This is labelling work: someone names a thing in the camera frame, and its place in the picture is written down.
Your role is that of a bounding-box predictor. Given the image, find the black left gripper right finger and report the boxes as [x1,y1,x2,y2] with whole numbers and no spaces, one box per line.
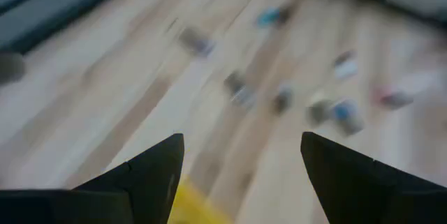
[300,131,447,224]

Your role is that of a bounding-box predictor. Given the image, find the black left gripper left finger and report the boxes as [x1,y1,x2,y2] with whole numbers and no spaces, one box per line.
[73,133,185,224]

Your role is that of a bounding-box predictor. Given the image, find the blue nail polish bottle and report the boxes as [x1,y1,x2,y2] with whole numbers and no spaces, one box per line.
[330,98,365,137]
[256,6,293,29]

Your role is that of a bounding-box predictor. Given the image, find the dark nail polish bottle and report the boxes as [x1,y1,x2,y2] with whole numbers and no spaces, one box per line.
[272,83,294,116]
[305,100,332,127]

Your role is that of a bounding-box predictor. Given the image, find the pink nail polish bottle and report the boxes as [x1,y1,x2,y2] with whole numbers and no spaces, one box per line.
[372,84,415,110]

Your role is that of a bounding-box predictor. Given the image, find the white nail polish bottle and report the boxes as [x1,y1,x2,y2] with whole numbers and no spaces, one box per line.
[332,51,360,81]

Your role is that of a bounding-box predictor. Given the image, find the silver nail polish bottle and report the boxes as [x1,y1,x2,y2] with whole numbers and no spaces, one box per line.
[223,71,256,109]

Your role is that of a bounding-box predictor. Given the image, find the purple nail polish bottle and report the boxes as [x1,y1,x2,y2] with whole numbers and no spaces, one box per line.
[177,27,217,57]

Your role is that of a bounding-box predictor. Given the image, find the yellow plastic bin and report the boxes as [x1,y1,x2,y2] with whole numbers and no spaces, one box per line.
[168,174,233,224]

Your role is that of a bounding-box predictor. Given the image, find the black diagonal frame pole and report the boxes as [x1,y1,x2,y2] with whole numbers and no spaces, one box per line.
[0,0,447,56]

